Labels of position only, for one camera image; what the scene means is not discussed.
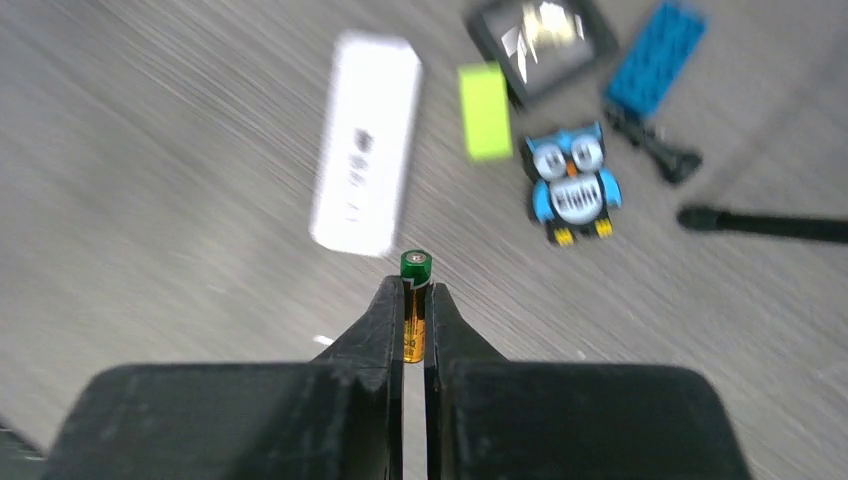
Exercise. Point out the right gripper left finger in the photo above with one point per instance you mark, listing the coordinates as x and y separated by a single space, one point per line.
337 416

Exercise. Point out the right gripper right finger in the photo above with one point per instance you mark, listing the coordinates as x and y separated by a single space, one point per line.
489 417

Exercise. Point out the gold green battery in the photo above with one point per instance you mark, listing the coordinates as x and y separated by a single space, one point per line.
415 273

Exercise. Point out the white remote control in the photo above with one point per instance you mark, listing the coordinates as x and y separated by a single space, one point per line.
373 97

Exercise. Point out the blue owl toy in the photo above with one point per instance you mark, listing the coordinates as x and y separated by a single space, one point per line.
572 189

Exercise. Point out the green block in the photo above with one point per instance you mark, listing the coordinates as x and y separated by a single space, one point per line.
485 112

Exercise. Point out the black screw bolt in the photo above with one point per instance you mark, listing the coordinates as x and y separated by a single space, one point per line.
675 163

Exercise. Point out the black perforated music stand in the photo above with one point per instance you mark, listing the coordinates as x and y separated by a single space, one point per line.
703 219

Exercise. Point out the blue toy brick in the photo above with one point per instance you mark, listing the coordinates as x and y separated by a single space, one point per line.
657 56

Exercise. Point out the black square frame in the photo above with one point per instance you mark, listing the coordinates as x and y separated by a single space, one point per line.
540 46

